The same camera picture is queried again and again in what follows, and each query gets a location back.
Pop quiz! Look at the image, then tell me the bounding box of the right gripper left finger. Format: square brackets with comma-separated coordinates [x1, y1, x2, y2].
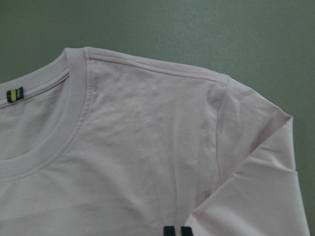
[163, 219, 176, 236]

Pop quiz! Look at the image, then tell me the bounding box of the pink t-shirt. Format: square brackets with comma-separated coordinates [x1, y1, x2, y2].
[0, 47, 310, 236]

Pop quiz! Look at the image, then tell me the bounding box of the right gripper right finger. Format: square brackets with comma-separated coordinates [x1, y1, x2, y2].
[180, 218, 192, 236]

